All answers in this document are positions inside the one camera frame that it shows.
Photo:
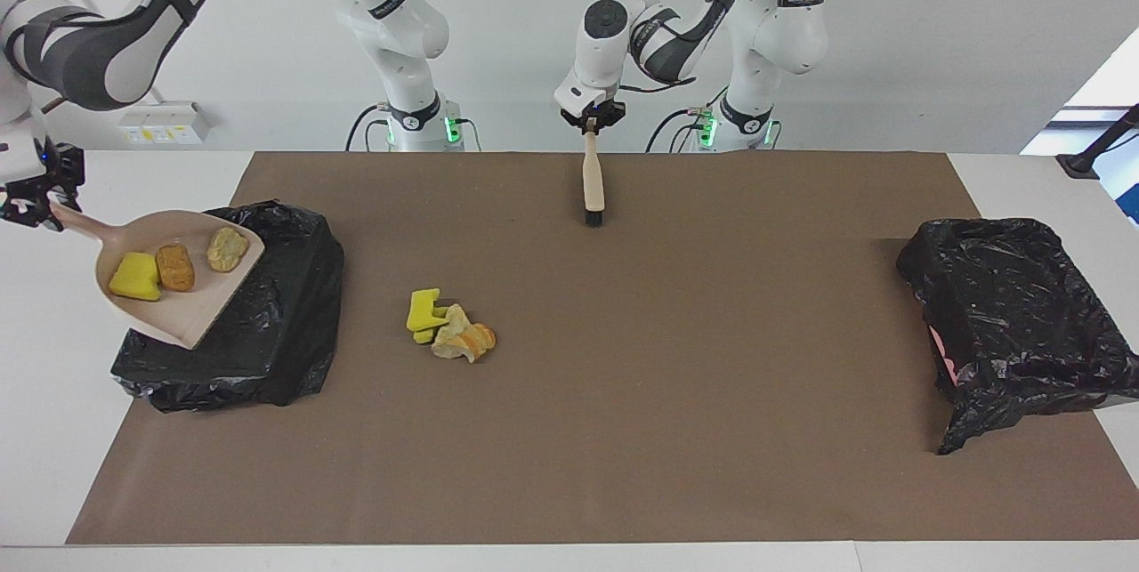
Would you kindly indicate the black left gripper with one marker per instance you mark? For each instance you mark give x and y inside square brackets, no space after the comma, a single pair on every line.
[592,109]

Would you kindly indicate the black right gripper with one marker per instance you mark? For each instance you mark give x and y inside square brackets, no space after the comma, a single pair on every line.
[60,167]

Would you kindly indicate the beige hand brush black bristles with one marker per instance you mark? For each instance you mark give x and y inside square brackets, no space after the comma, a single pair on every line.
[593,185]

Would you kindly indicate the yellow wedge sponge piece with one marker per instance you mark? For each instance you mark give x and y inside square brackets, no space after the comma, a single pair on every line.
[135,278]

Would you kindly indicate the brown toy bread roll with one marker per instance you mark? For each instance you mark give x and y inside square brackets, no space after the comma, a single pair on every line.
[175,268]

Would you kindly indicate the beige plastic dustpan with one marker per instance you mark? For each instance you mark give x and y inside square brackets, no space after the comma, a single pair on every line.
[178,314]

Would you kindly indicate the pale striped toy croissant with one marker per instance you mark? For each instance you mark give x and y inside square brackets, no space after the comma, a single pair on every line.
[228,250]

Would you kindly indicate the orange striped toy croissant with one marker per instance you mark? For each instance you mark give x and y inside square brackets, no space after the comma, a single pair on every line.
[479,341]

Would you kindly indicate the pale toy bread slice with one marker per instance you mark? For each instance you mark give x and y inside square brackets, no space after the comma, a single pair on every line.
[452,327]

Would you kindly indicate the yellow notched sponge piece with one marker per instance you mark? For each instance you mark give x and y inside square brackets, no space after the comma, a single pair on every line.
[423,310]

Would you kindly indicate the small yellow sponge piece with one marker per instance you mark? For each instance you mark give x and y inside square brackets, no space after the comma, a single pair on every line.
[424,336]

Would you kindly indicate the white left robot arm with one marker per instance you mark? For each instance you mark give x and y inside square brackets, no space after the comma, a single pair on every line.
[783,29]

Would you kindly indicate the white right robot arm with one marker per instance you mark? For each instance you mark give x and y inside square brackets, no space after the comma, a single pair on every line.
[396,12]

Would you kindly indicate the bin lined with black bag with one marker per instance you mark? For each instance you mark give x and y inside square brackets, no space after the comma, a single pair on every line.
[294,332]

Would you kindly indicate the pink bin under black bag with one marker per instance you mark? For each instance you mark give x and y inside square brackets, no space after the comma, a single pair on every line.
[1005,323]

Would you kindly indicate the brown table mat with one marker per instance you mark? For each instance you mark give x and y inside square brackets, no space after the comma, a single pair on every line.
[569,492]

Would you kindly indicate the black clamp stand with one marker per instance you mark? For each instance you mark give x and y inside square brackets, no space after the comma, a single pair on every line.
[1090,158]

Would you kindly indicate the bright window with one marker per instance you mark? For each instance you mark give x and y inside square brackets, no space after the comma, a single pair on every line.
[1112,83]

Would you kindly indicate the white wall socket box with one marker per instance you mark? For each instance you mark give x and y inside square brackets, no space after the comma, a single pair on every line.
[165,125]

